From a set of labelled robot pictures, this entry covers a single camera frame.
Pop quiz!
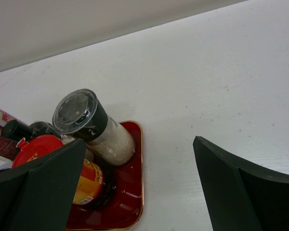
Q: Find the red-capped sauce jar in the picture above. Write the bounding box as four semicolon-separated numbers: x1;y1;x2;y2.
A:
12;135;116;207

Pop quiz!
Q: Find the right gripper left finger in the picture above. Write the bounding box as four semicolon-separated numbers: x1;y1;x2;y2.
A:
0;140;86;231

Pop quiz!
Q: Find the red lacquer tray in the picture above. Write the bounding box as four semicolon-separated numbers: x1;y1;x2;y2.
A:
66;120;144;231

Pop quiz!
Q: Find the dark soy sauce bottle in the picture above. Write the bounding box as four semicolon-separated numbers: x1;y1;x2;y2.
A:
0;109;33;161

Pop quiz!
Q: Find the black-top pepper grinder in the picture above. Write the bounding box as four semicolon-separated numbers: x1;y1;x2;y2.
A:
29;121;61;139

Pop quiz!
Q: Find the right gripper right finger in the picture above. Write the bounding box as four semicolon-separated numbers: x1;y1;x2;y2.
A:
193;136;289;231

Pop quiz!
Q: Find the salt grinder clear lid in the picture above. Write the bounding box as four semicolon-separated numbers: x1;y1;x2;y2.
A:
52;89;135;166

